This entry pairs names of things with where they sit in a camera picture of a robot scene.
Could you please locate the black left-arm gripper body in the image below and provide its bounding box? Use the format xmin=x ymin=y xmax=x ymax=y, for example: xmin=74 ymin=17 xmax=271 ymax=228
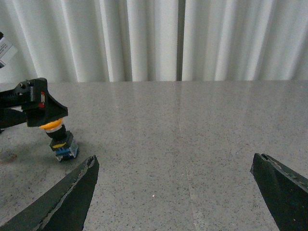
xmin=0 ymin=81 xmax=33 ymax=108

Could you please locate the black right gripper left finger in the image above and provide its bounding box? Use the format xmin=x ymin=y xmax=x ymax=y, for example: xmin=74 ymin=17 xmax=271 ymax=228
xmin=0 ymin=156 xmax=99 ymax=231

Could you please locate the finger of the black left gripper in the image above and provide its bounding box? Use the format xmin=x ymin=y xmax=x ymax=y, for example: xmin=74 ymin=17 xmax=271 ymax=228
xmin=21 ymin=78 xmax=68 ymax=127
xmin=0 ymin=108 xmax=27 ymax=129

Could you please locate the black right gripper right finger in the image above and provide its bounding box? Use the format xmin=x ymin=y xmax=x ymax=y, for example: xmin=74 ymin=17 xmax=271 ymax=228
xmin=250 ymin=153 xmax=308 ymax=231

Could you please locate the yellow mushroom push button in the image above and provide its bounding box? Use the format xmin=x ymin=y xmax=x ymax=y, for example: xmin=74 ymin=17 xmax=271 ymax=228
xmin=39 ymin=118 xmax=79 ymax=162

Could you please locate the white pleated curtain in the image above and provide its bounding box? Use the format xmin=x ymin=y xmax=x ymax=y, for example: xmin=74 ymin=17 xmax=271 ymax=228
xmin=0 ymin=0 xmax=308 ymax=83

